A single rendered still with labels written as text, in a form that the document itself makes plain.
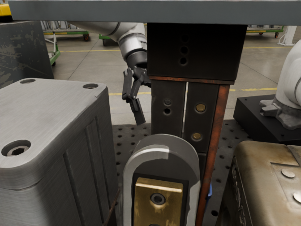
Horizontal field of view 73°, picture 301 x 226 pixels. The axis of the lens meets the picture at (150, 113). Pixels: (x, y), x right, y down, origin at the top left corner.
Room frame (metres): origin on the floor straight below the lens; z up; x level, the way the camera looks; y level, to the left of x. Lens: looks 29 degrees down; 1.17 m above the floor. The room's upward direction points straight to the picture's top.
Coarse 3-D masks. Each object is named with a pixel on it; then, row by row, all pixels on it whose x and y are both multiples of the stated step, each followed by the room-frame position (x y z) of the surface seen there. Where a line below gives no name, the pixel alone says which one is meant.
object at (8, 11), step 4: (0, 4) 0.30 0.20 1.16; (4, 4) 0.31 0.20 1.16; (8, 4) 0.31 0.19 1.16; (0, 8) 0.28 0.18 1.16; (4, 8) 0.28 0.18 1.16; (8, 8) 0.29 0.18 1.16; (0, 12) 0.28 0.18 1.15; (4, 12) 0.28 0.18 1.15; (8, 12) 0.28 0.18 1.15; (0, 16) 0.28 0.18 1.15; (4, 16) 0.30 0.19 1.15; (8, 16) 0.30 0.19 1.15; (0, 20) 0.30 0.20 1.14; (4, 20) 0.30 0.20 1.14; (8, 20) 0.30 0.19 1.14; (12, 20) 0.31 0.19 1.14
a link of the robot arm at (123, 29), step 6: (120, 24) 0.64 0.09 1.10; (126, 24) 0.65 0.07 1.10; (132, 24) 0.66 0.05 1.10; (138, 24) 0.68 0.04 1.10; (114, 30) 0.64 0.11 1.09; (120, 30) 0.65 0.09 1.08; (126, 30) 0.65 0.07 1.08; (132, 30) 0.66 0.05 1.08; (138, 30) 0.67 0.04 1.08; (144, 30) 0.71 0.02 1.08; (108, 36) 0.66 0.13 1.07; (114, 36) 0.66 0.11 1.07; (120, 36) 0.66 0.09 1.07
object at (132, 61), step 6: (132, 54) 0.62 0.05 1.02; (138, 54) 0.62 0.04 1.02; (144, 54) 0.63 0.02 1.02; (126, 60) 0.63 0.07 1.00; (132, 60) 0.61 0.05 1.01; (138, 60) 0.61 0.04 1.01; (144, 60) 0.61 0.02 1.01; (132, 66) 0.60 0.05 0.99; (138, 66) 0.61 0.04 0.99; (144, 66) 0.62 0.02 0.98; (138, 72) 0.59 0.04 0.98; (138, 78) 0.58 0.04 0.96; (144, 78) 0.59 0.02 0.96; (144, 84) 0.60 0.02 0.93
